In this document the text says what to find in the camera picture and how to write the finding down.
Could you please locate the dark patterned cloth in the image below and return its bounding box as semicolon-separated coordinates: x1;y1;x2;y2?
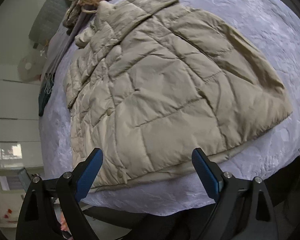
38;73;56;116

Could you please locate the brown grey knitted garment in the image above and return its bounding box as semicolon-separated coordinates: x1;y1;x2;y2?
63;0;82;30

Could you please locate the lavender plush bed blanket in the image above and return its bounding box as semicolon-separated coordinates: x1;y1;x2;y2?
39;0;300;216

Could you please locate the person's left hand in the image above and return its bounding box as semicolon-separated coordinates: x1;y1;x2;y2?
61;212;73;239

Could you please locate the beige quilted puffer jacket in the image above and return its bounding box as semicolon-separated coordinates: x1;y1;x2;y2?
64;0;292;190

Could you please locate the dark grey headboard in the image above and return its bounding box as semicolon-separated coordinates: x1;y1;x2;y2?
29;0;70;49

